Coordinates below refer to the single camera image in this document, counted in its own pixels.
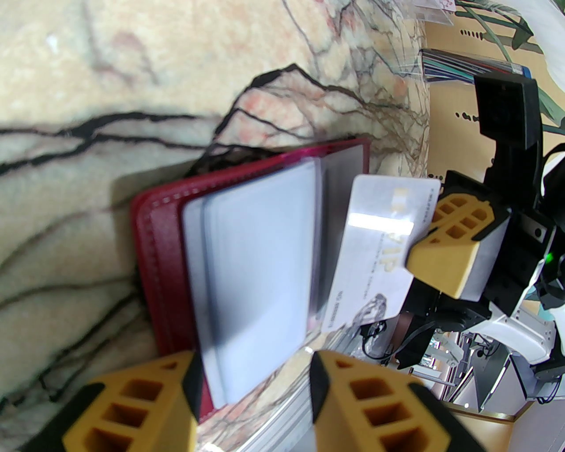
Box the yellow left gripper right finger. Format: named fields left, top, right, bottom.
left=308, top=350, right=488, bottom=452

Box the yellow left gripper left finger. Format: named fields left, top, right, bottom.
left=20, top=350, right=206, bottom=452

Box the white gold VIP card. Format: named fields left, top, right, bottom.
left=320, top=174, right=442, bottom=335

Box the red leather card holder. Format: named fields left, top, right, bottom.
left=129, top=137, right=372, bottom=425

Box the clear plastic card box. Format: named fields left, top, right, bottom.
left=413, top=0, right=456, bottom=26

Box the clear pencil tube blue lid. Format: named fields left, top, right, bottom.
left=418, top=48, right=531, bottom=83

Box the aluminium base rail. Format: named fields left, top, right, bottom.
left=258, top=380, right=315, bottom=446

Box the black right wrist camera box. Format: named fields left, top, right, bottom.
left=474, top=73, right=542, bottom=186

